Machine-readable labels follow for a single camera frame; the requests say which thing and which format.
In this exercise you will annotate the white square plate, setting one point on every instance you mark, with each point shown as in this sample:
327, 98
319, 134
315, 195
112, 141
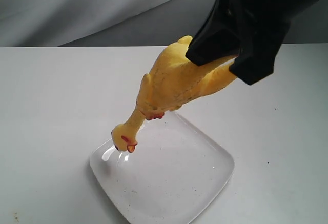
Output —
173, 175

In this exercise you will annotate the grey backdrop cloth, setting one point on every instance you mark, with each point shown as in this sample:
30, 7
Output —
81, 23

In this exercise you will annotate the yellow rubber chicken toy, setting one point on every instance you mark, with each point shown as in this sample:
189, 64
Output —
172, 82

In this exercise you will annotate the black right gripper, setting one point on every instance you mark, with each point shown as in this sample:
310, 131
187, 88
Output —
252, 29

